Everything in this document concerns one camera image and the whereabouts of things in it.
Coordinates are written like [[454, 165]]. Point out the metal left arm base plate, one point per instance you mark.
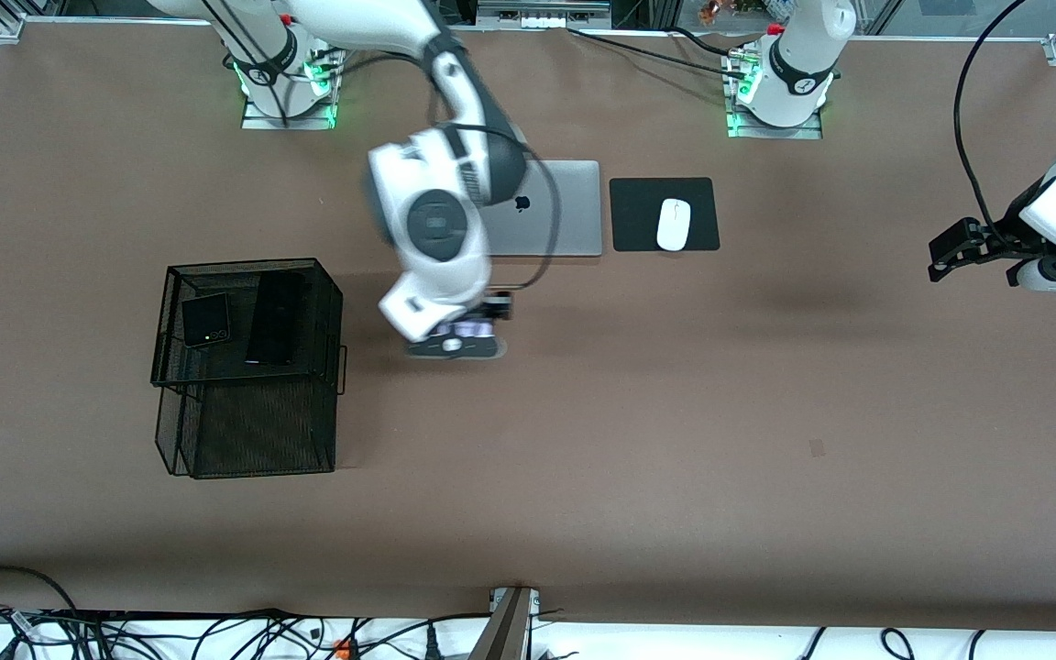
[[808, 133]]

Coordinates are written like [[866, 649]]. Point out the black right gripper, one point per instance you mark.
[[497, 306]]

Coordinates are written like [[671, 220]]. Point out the white computer mouse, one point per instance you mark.
[[674, 225]]

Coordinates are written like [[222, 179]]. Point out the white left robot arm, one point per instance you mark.
[[812, 37]]

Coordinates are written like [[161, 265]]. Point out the grey metal camera stand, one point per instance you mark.
[[505, 632]]

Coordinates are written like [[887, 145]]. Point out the silver closed laptop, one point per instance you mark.
[[574, 211]]

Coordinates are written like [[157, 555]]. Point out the lavender flip phone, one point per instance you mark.
[[473, 328]]

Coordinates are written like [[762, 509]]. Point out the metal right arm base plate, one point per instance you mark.
[[258, 122]]

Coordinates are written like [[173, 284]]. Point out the black mouse pad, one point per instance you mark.
[[633, 215]]

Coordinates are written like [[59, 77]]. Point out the long black smartphone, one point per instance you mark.
[[273, 321]]

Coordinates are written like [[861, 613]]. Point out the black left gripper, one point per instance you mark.
[[1007, 230]]

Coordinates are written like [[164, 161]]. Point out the small black flip phone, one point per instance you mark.
[[207, 321]]

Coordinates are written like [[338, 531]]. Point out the black flat bar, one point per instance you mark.
[[170, 613]]

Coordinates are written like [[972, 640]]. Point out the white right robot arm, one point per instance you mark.
[[436, 275]]

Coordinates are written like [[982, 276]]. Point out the white power strip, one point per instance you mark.
[[542, 18]]

